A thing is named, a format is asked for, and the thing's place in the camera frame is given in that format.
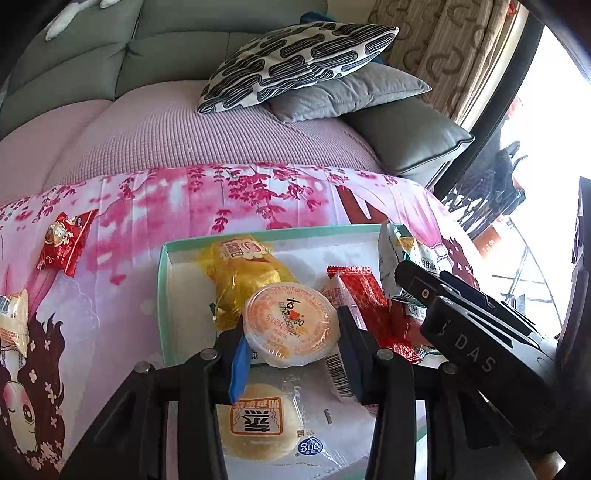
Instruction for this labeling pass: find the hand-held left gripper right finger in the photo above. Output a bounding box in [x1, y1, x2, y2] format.
[337, 305, 525, 480]

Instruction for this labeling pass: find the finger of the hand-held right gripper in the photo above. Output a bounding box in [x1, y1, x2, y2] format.
[419, 295, 555, 402]
[395, 259, 542, 343]

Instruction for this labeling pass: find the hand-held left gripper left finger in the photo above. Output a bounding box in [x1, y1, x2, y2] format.
[60, 330, 254, 480]

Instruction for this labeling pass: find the cream white snack packet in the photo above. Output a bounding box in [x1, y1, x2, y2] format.
[320, 274, 365, 398]

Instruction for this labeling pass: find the green cookie packet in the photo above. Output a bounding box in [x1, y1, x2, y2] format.
[378, 222, 455, 319]

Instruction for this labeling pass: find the red gold patterned packet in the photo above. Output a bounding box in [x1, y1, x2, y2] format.
[326, 265, 423, 365]

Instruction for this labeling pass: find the round pastry clear packet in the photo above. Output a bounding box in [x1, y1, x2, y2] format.
[215, 364, 384, 480]

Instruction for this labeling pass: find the yellow jelly cup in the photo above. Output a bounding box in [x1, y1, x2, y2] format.
[242, 284, 341, 369]

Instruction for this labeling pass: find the shallow teal cardboard box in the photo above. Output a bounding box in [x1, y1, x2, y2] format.
[157, 223, 444, 480]

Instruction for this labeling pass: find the yellow foil snack packet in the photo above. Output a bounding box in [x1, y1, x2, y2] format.
[198, 234, 296, 330]

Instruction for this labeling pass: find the black chair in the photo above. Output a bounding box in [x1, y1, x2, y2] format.
[489, 141, 529, 217]

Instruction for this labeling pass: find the pink printed blanket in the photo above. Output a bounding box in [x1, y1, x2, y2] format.
[0, 161, 476, 480]

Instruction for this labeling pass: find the grey cushion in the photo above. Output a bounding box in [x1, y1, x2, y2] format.
[268, 62, 432, 123]

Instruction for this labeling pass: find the red cartoon snack packet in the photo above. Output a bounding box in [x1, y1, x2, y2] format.
[36, 209, 99, 278]

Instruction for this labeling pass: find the beige patterned curtain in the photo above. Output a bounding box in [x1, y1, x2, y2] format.
[367, 0, 529, 125]

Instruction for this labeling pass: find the orange cream snack packet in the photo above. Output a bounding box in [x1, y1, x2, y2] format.
[0, 290, 29, 358]

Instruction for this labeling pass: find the pink knitted sofa cover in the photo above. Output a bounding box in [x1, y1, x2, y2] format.
[0, 78, 382, 208]

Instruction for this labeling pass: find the black white patterned cushion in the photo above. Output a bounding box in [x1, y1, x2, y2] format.
[198, 21, 400, 114]

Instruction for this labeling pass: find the grey sofa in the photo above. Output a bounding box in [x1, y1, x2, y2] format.
[0, 0, 476, 185]

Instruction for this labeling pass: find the grey white plush toy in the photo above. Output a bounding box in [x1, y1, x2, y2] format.
[44, 0, 123, 28]

